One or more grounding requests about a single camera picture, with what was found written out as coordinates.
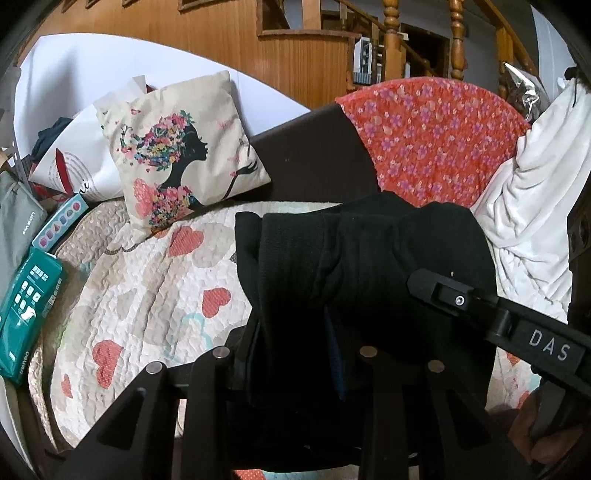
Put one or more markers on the heart patterned quilt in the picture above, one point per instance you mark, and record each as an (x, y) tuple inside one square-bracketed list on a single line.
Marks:
[(124, 304)]

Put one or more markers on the grey fabric bag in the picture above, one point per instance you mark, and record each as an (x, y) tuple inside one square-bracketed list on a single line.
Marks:
[(21, 218)]

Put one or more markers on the wooden stair railing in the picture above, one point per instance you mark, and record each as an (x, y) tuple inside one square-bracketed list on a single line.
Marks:
[(379, 48)]

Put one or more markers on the red floral cushion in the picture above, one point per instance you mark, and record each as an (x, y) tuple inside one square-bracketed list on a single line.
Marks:
[(434, 139)]

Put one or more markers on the white fluffy blanket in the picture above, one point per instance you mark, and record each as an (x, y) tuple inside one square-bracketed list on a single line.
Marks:
[(523, 211)]

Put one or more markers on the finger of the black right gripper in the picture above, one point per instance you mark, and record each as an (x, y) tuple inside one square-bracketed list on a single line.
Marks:
[(451, 296)]

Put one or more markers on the teal product box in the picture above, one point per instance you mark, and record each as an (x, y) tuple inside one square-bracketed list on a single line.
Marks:
[(25, 309)]

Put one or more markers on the black pants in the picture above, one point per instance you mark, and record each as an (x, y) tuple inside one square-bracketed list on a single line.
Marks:
[(331, 280)]

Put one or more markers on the white paper shopping bag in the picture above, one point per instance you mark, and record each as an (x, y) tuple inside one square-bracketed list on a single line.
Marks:
[(84, 150)]

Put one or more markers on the silver foil bag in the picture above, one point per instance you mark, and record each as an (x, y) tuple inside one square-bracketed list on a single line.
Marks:
[(525, 93)]

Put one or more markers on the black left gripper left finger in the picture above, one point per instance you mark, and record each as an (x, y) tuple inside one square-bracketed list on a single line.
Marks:
[(192, 408)]

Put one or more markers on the floral lady print pillow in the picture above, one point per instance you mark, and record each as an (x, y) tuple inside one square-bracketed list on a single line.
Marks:
[(178, 150)]

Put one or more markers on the dark brown sofa backrest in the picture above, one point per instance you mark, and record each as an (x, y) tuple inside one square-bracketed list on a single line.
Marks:
[(317, 157)]

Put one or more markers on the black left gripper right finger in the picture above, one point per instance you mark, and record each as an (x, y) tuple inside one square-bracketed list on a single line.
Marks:
[(396, 409)]

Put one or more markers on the pastel dotted teal box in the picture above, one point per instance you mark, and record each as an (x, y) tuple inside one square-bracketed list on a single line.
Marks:
[(60, 223)]

